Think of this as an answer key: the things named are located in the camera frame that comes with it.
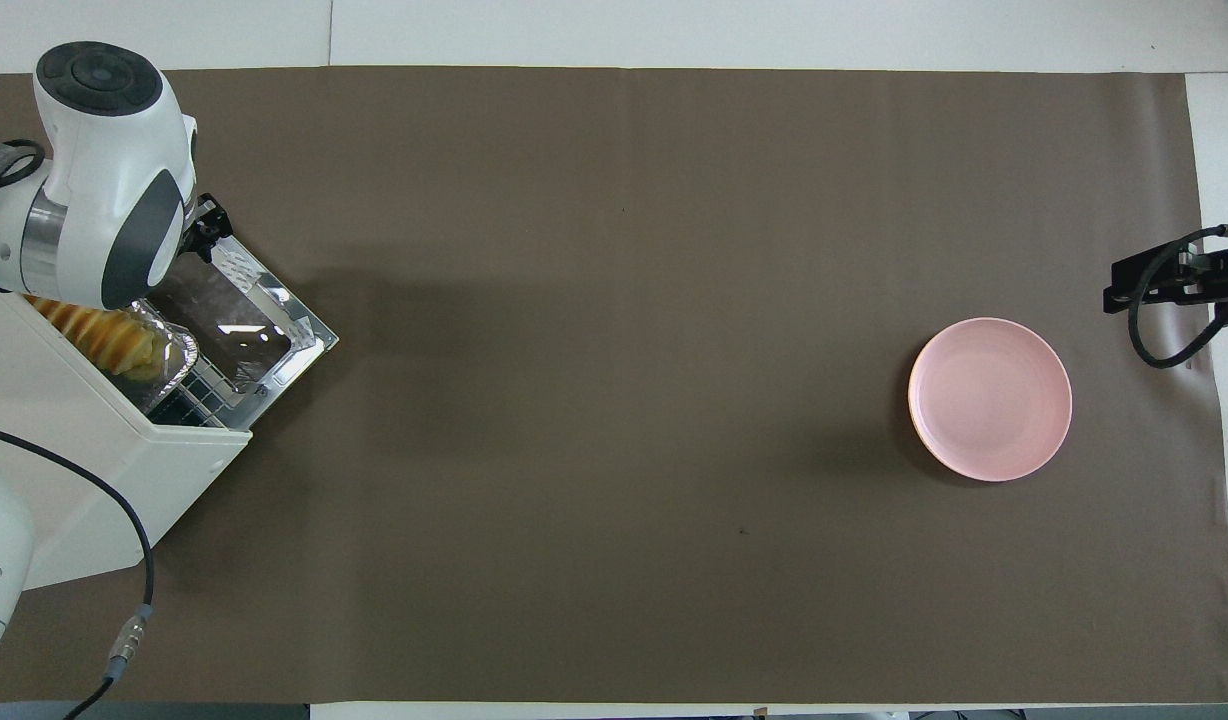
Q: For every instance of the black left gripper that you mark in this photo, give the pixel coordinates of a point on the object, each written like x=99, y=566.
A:
x=212, y=225

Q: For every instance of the aluminium foil tray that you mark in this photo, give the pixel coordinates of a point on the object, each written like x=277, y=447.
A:
x=179, y=355

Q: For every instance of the golden ridged bread roll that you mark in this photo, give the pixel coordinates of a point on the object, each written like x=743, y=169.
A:
x=99, y=330

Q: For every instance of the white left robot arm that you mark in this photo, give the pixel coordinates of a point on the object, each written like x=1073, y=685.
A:
x=104, y=170

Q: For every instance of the silver glass oven door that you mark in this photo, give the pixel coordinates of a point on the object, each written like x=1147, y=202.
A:
x=234, y=330

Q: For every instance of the white toaster oven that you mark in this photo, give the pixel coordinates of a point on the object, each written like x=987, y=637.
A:
x=84, y=460

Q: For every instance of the pink round plate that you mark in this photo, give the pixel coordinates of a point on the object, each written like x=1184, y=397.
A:
x=989, y=400

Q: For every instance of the brown paper table mat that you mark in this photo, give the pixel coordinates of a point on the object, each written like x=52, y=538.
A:
x=614, y=300

